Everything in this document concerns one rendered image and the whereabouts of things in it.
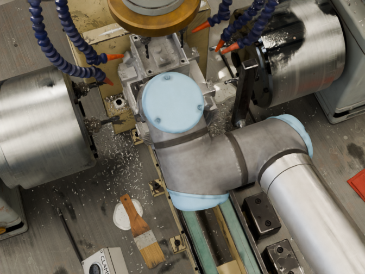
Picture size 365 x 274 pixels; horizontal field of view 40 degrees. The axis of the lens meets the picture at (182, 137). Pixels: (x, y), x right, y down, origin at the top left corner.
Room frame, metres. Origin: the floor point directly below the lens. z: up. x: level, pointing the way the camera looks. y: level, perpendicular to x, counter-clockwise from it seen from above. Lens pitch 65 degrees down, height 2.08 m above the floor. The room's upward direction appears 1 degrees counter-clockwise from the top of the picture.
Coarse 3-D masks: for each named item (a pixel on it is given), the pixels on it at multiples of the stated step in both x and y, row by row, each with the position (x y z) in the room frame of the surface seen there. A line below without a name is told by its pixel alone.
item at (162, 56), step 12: (132, 36) 0.69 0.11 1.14; (168, 36) 0.70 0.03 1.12; (132, 48) 0.68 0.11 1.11; (144, 48) 0.67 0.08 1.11; (156, 48) 0.66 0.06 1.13; (168, 48) 0.67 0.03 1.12; (180, 48) 0.66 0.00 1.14; (144, 60) 0.64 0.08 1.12; (156, 60) 0.63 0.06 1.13; (168, 60) 0.63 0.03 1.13; (180, 60) 0.62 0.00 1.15; (144, 72) 0.59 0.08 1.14; (156, 72) 0.61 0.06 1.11; (180, 72) 0.60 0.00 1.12
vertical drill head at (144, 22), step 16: (112, 0) 0.63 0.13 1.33; (128, 0) 0.61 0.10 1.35; (144, 0) 0.61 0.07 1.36; (160, 0) 0.61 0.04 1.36; (176, 0) 0.61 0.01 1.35; (192, 0) 0.63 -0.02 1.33; (112, 16) 0.61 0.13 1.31; (128, 16) 0.59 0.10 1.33; (144, 16) 0.59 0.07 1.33; (160, 16) 0.59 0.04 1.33; (176, 16) 0.59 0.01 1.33; (192, 16) 0.60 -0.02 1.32; (144, 32) 0.57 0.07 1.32; (160, 32) 0.57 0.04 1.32
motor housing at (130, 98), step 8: (184, 48) 0.72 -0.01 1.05; (120, 64) 0.67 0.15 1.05; (192, 64) 0.66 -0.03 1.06; (136, 72) 0.64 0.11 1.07; (192, 72) 0.64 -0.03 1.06; (200, 72) 0.64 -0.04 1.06; (120, 80) 0.65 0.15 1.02; (136, 80) 0.62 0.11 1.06; (200, 80) 0.62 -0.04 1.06; (128, 88) 0.61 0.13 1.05; (128, 96) 0.60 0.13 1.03; (208, 112) 0.56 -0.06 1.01; (216, 112) 0.56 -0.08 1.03; (208, 120) 0.55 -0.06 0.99; (216, 120) 0.55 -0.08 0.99; (144, 128) 0.50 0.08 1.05; (144, 136) 0.49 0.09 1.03; (152, 144) 0.50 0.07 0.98
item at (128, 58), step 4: (180, 40) 0.72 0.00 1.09; (184, 44) 0.71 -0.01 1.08; (128, 52) 0.68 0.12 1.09; (124, 56) 0.68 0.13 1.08; (128, 56) 0.67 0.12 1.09; (132, 56) 0.67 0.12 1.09; (124, 60) 0.67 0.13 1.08; (128, 60) 0.66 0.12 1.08; (132, 60) 0.67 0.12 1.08; (128, 64) 0.66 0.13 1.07; (204, 96) 0.56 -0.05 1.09; (204, 100) 0.55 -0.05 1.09; (208, 100) 0.55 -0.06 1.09; (204, 104) 0.54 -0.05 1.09; (208, 104) 0.54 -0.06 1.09; (212, 104) 0.55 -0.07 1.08; (204, 108) 0.54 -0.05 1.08; (208, 108) 0.54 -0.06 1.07; (208, 128) 0.54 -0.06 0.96; (152, 148) 0.49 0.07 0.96
